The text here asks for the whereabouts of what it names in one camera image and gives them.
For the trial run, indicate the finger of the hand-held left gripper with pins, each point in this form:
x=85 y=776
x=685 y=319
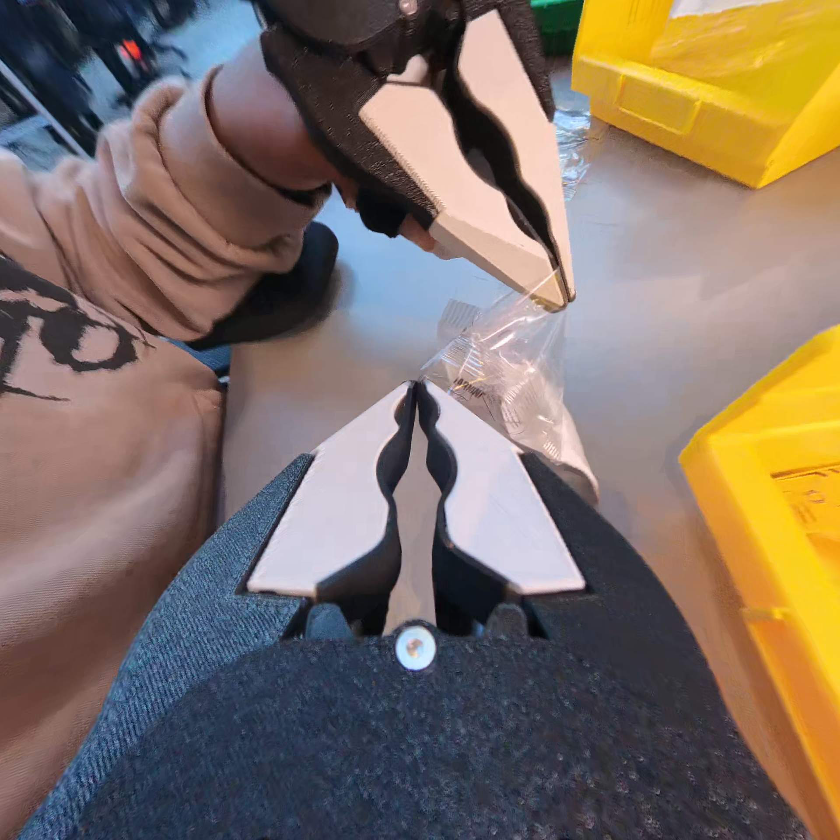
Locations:
x=446 y=184
x=519 y=105

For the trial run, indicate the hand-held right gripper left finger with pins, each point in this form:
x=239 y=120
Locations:
x=315 y=525

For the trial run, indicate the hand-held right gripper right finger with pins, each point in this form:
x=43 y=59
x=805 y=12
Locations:
x=512 y=525

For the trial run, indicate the small clear bag white label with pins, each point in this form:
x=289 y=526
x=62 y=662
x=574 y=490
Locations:
x=519 y=381

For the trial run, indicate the yellow storage bin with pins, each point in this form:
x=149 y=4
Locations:
x=683 y=118

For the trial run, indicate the person's left forearm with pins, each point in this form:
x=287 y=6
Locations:
x=184 y=223

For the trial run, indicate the grey desk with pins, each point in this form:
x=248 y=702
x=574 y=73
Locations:
x=656 y=263

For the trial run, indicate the person's left hand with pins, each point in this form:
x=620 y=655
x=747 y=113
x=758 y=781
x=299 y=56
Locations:
x=263 y=118

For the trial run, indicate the green storage bin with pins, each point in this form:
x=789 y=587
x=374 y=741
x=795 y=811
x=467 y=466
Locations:
x=558 y=20

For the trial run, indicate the yellow bin with bricks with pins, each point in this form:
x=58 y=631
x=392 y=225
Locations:
x=775 y=591

